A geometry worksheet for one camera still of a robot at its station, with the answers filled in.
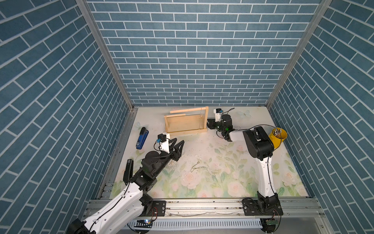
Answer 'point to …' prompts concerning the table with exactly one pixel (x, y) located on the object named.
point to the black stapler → (128, 171)
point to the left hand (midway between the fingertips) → (184, 142)
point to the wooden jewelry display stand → (182, 124)
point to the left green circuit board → (144, 223)
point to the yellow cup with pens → (277, 135)
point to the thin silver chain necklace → (197, 162)
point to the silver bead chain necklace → (201, 112)
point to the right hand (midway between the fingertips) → (207, 120)
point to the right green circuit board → (271, 222)
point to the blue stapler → (142, 138)
